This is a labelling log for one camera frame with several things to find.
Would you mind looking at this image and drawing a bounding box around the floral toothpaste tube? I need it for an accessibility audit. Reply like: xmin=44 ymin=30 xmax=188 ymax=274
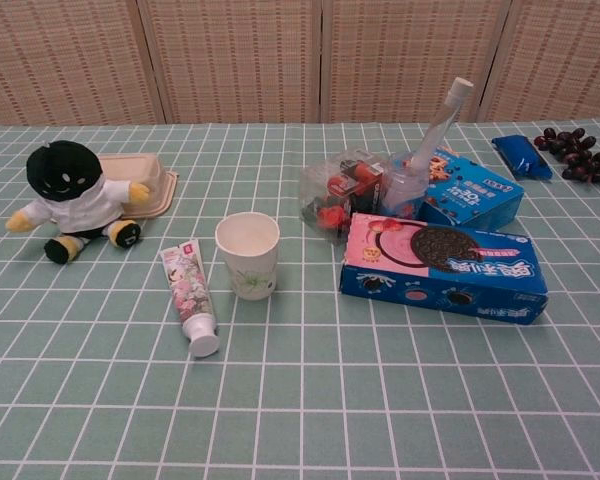
xmin=159 ymin=238 xmax=220 ymax=358

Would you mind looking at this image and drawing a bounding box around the white paper cup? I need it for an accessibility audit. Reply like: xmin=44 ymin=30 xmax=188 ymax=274
xmin=214 ymin=211 xmax=281 ymax=301

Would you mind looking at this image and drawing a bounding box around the red and white snack pack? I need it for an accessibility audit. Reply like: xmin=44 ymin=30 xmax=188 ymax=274
xmin=298 ymin=147 xmax=389 ymax=246

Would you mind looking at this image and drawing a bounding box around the pink and blue Oreo box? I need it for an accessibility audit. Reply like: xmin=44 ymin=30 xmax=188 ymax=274
xmin=338 ymin=212 xmax=550 ymax=327

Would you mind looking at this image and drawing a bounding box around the green checked tablecloth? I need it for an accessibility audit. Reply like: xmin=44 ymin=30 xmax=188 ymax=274
xmin=0 ymin=119 xmax=600 ymax=480

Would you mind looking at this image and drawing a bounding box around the beige plastic tray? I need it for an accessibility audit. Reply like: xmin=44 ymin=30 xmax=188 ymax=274
xmin=97 ymin=153 xmax=180 ymax=221

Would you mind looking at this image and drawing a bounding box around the blue chocolate chip cookie box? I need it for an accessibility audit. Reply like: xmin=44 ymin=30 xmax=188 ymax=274
xmin=414 ymin=143 xmax=526 ymax=232

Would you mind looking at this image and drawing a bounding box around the woven folding screen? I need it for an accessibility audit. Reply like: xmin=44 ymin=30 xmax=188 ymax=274
xmin=0 ymin=0 xmax=600 ymax=126

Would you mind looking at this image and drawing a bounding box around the black-headed plush doll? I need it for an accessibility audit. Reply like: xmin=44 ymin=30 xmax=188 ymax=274
xmin=4 ymin=139 xmax=151 ymax=265

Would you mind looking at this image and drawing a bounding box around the blue snack packet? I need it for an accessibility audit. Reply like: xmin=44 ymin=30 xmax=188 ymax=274
xmin=490 ymin=134 xmax=554 ymax=182

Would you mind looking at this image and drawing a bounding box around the dark red grape bunch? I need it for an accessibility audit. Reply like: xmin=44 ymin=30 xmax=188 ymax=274
xmin=533 ymin=126 xmax=600 ymax=184

